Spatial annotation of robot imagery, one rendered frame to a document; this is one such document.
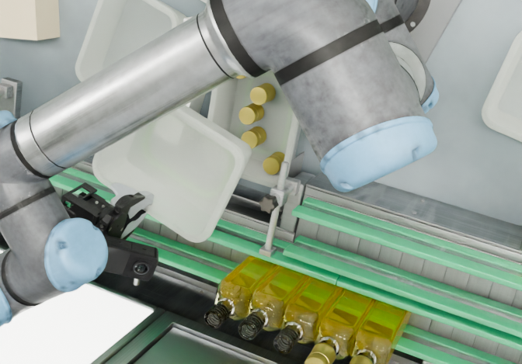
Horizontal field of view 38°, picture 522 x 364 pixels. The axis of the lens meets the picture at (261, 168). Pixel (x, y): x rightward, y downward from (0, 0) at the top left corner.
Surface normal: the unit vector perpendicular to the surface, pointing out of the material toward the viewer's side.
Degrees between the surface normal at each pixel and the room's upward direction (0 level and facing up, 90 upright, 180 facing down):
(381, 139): 27
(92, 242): 85
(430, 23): 3
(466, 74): 0
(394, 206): 90
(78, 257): 83
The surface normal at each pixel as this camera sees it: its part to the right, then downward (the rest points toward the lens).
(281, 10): -0.30, -0.11
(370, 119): -0.04, 0.11
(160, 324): 0.18, -0.93
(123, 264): 0.11, 0.51
